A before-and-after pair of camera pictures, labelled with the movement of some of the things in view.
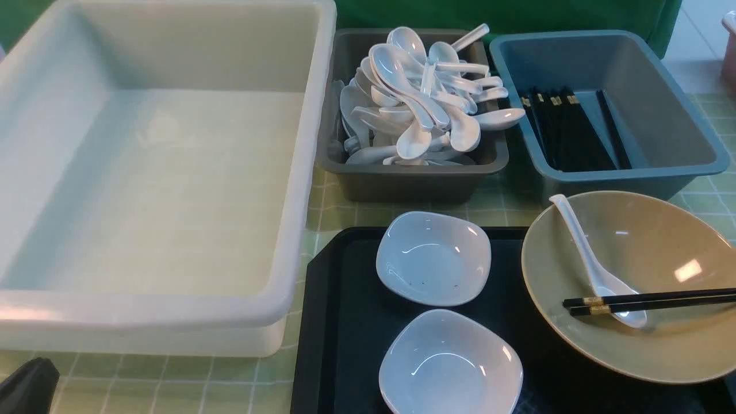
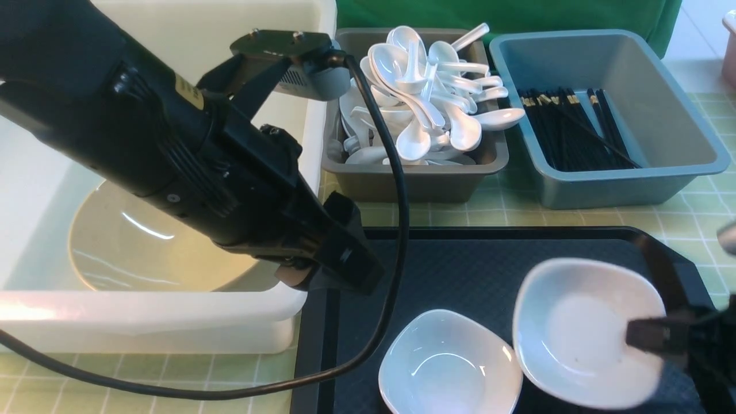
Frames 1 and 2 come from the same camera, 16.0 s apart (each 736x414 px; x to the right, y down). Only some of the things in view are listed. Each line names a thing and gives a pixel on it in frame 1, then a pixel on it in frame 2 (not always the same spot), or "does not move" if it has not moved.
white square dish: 432,260 -> 569,331
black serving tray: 349,318 does not move
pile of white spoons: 408,103 does not move
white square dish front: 445,361 does not move
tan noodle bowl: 650,244 -> 119,241
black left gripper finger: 30,389 -> 351,261
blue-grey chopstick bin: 602,111 does not move
